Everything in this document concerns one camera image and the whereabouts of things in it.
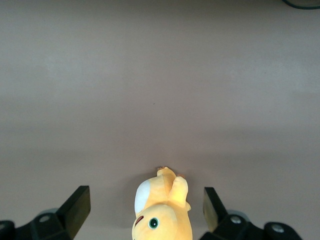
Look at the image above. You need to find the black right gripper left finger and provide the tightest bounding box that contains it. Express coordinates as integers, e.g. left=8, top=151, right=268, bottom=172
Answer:
left=0, top=185, right=91, bottom=240

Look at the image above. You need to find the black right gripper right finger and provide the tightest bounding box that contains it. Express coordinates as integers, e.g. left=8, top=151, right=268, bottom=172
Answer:
left=201, top=186, right=304, bottom=240

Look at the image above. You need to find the yellow plush toy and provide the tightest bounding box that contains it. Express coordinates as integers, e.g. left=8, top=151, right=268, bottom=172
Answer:
left=131, top=166, right=193, bottom=240

